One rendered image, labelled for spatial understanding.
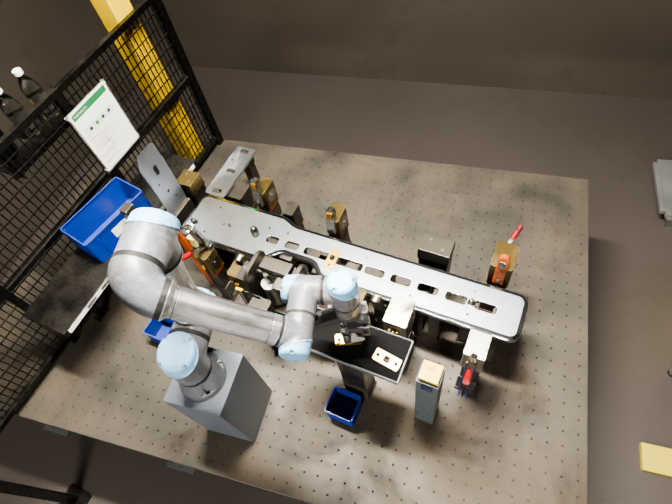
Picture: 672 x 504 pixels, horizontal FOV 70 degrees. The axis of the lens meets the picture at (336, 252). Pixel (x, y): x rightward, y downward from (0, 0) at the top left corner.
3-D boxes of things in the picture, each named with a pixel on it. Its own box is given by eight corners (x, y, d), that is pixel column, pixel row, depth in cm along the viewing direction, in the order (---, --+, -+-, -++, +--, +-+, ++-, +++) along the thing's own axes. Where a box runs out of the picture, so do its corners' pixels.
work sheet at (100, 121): (140, 136, 213) (103, 78, 187) (109, 173, 203) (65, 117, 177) (137, 135, 213) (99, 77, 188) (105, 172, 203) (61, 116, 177)
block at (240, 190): (269, 218, 237) (254, 179, 213) (258, 237, 231) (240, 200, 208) (257, 214, 239) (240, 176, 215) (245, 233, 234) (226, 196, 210)
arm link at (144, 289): (91, 295, 95) (318, 355, 110) (111, 248, 101) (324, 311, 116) (90, 315, 104) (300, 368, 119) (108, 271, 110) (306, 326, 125)
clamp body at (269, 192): (293, 222, 233) (277, 174, 204) (282, 241, 228) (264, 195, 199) (282, 219, 235) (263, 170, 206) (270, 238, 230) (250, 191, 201)
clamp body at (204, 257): (242, 289, 217) (215, 246, 187) (231, 308, 212) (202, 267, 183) (230, 285, 219) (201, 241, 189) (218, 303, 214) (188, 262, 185)
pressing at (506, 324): (532, 291, 167) (533, 289, 166) (517, 349, 157) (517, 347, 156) (205, 193, 211) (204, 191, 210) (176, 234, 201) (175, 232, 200)
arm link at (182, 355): (167, 385, 143) (146, 370, 132) (180, 342, 150) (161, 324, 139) (205, 388, 141) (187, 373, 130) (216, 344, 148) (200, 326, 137)
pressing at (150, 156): (187, 197, 210) (152, 140, 181) (172, 217, 204) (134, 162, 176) (186, 197, 210) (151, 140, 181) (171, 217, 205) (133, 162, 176)
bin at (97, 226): (156, 210, 204) (142, 190, 193) (103, 264, 192) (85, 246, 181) (131, 195, 210) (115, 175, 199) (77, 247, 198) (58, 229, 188)
